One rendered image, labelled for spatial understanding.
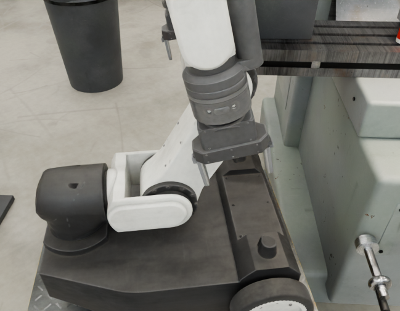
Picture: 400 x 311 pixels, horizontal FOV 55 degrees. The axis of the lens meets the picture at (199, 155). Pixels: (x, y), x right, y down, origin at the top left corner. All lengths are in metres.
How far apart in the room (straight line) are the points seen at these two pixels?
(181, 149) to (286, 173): 1.00
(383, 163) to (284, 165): 0.79
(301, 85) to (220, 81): 1.28
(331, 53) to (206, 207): 0.56
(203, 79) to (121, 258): 0.62
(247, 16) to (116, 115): 2.09
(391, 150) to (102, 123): 1.77
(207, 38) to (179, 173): 0.50
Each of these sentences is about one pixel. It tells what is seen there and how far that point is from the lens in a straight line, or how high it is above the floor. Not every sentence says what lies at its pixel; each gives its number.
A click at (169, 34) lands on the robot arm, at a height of 1.00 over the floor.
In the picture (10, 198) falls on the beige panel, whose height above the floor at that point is 0.03.
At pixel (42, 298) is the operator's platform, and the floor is 0.40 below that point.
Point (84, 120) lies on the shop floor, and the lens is 2.55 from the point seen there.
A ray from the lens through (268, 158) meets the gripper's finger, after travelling 0.63.
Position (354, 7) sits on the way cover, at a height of 0.92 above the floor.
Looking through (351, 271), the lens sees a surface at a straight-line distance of 1.35.
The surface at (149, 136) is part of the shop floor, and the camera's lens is 2.32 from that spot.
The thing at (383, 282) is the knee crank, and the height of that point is 0.52.
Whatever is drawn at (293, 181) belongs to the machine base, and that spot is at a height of 0.20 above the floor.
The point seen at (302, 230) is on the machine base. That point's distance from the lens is 1.58.
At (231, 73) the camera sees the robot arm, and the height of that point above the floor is 1.15.
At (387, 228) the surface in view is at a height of 0.55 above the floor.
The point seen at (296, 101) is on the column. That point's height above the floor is 0.46.
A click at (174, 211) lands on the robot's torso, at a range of 0.93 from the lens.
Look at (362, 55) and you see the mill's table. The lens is 1.20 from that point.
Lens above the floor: 1.39
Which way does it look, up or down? 40 degrees down
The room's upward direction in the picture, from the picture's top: straight up
